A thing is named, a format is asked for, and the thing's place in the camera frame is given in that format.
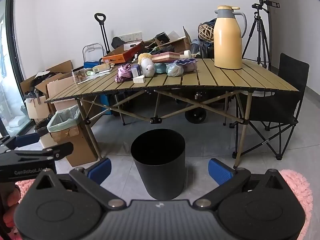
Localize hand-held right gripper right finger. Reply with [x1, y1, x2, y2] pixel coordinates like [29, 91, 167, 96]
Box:
[192, 158, 287, 209]

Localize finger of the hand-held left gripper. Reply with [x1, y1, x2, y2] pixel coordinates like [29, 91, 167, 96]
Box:
[46, 142, 74, 161]
[0, 133, 41, 150]

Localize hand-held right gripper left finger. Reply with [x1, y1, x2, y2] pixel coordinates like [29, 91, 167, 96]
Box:
[34, 158, 127, 208]

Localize black trash bin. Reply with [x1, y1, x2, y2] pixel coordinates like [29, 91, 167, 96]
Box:
[130, 129, 186, 201]

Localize purple satin cloth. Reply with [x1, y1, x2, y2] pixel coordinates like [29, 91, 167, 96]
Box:
[115, 64, 133, 83]

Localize white plush toy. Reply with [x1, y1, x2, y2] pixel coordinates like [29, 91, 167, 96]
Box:
[138, 53, 156, 78]

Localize purple woven pouch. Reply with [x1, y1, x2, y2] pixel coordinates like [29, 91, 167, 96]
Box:
[174, 58, 197, 67]

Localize pink sponge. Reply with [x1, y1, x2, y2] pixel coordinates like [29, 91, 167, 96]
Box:
[151, 52, 181, 64]

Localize person's left hand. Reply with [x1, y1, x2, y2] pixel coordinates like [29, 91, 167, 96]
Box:
[4, 185, 22, 228]

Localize cardboard box with green liner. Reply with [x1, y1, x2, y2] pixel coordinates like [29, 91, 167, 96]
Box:
[47, 105, 98, 167]

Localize pink fluffy clothing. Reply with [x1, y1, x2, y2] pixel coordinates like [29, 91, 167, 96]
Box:
[279, 169, 314, 240]
[14, 179, 34, 202]

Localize white cardboard box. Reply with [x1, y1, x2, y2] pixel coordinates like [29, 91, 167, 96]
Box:
[26, 95, 50, 124]

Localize black cart wheel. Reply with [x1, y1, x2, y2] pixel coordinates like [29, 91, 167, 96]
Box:
[184, 108, 207, 125]

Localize large brown cardboard box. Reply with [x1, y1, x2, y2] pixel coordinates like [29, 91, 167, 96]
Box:
[20, 60, 83, 115]

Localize blue container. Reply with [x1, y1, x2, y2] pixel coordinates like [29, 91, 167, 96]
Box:
[100, 94, 120, 112]

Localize clear plastic jar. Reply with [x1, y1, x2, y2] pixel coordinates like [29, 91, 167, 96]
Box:
[72, 67, 87, 83]

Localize cream packet box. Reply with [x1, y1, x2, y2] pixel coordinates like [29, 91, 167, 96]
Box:
[92, 64, 112, 72]

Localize olive folding table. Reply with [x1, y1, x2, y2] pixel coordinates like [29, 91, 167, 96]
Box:
[44, 58, 299, 169]

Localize purple box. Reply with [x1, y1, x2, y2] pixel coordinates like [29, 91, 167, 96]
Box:
[131, 64, 142, 78]

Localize orange cardboard box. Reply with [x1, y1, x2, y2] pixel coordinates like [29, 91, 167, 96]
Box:
[102, 41, 145, 64]

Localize light blue mesh puff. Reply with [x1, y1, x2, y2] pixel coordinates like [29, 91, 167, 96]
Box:
[166, 62, 185, 77]

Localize black folding chair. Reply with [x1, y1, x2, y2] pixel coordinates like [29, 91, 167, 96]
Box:
[230, 53, 310, 161]

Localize light blue plush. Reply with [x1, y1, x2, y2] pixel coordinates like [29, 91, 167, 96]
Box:
[153, 62, 168, 74]

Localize black bag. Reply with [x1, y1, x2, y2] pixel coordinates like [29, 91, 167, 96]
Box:
[111, 37, 125, 50]

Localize dark blue cloth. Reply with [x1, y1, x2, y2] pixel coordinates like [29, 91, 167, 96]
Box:
[199, 19, 218, 57]

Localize blue bottle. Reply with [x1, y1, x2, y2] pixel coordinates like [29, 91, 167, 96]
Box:
[191, 39, 201, 55]

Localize yellow thermos jug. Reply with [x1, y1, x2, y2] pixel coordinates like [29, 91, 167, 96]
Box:
[214, 5, 247, 70]

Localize open brown cardboard box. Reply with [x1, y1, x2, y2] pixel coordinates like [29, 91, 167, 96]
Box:
[144, 26, 192, 54]

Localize wicker ball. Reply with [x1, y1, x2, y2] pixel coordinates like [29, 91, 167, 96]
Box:
[198, 24, 215, 42]

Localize black pouch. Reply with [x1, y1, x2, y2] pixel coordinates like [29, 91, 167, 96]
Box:
[155, 32, 171, 46]

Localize white metal stool frame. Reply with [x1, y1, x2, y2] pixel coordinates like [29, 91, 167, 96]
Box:
[82, 42, 104, 63]

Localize black window frame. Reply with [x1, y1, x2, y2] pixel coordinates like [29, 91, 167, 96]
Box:
[5, 0, 33, 137]

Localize black cart handle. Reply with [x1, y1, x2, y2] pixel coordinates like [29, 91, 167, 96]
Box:
[94, 13, 110, 54]

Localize white wall sockets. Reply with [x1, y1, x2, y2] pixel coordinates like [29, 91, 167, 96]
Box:
[118, 32, 143, 42]

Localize black camera tripod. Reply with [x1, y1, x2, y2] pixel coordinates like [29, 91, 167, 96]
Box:
[242, 0, 280, 70]

